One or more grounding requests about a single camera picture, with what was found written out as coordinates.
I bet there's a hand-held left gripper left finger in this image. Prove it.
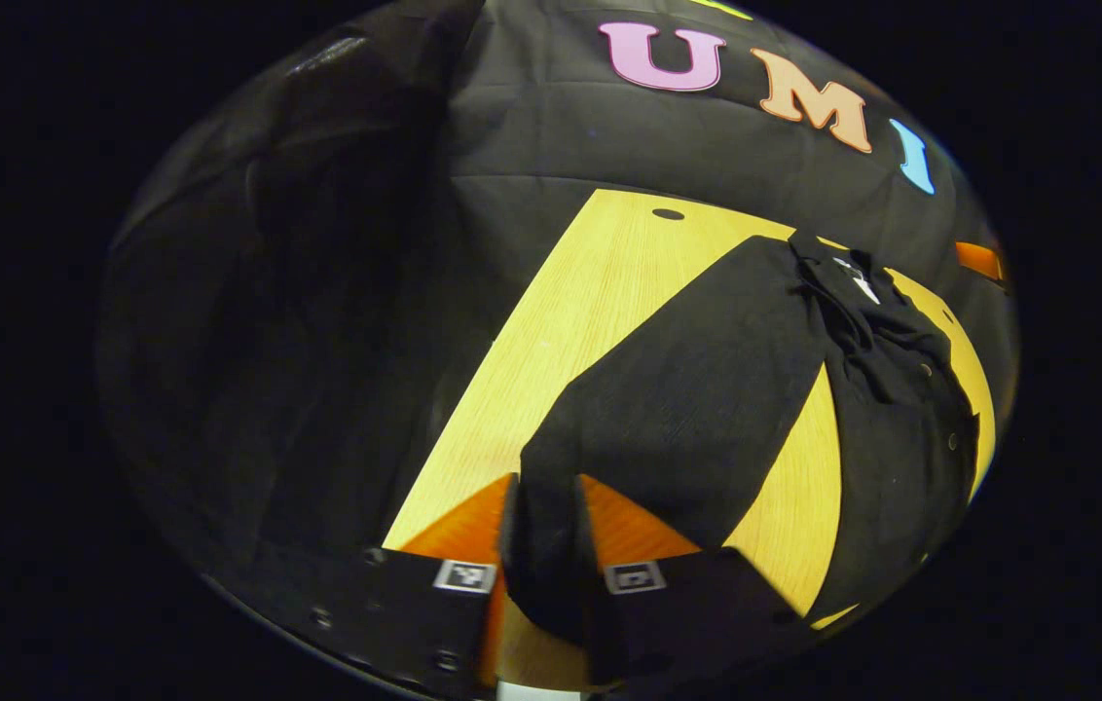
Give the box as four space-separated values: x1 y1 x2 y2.
220 472 525 697

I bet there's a black buttoned coat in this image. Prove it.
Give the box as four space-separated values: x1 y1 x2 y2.
502 229 982 648

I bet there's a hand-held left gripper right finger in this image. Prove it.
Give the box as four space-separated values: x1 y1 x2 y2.
572 474 810 692

